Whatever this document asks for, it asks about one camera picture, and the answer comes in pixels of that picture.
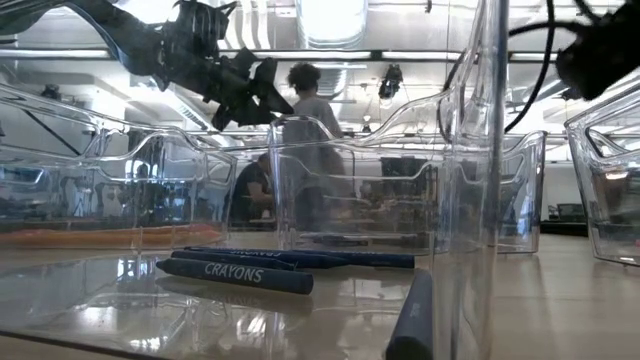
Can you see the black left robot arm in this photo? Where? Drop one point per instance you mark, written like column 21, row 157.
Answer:
column 130, row 40

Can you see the black ceiling lamp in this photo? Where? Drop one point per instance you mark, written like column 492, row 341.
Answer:
column 391, row 82
column 570, row 94

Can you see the silver ceiling air duct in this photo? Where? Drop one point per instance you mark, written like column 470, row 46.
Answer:
column 330, row 25

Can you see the clear plastic bin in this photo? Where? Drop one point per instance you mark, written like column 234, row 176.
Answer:
column 600, row 225
column 175, row 200
column 525, row 210
column 470, row 150

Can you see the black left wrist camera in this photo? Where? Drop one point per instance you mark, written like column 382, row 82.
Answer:
column 200, row 25

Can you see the person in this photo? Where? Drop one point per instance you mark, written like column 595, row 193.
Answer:
column 312, row 115
column 250, row 192

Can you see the black ceiling light rail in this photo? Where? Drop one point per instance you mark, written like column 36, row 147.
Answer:
column 400, row 55

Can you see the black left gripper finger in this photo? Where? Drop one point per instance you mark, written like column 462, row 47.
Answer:
column 227, row 117
column 272, row 92

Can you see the black monitor screen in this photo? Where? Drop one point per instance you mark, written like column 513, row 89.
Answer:
column 405, row 177

